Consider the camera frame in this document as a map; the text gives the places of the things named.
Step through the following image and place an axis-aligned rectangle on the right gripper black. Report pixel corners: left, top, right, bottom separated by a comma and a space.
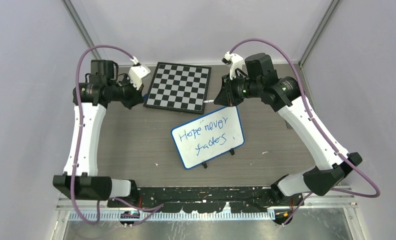
215, 71, 261, 107

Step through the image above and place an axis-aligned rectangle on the whiteboard with blue frame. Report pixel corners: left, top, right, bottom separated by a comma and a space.
171, 106, 245, 169

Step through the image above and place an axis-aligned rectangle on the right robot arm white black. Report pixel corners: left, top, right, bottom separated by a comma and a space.
214, 53, 362, 205

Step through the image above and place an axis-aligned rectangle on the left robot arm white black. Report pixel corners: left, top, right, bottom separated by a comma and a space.
53, 60, 151, 207

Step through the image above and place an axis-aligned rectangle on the black white checkerboard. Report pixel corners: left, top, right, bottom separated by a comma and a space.
144, 62, 211, 114

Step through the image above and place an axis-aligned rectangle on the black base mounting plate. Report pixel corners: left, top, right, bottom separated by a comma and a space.
107, 186, 304, 215

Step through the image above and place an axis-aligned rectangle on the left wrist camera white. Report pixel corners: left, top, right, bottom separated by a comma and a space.
128, 56, 151, 91

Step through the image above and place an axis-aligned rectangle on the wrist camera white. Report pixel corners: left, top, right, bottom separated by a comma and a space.
128, 56, 151, 91
222, 52, 245, 80

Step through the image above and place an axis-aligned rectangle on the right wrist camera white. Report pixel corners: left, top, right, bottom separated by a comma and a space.
222, 52, 245, 80

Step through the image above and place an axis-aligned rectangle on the aluminium front frame rail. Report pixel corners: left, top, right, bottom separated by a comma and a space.
56, 185, 357, 212

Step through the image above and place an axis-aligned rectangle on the slotted cable duct strip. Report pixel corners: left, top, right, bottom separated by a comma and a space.
68, 210, 276, 222

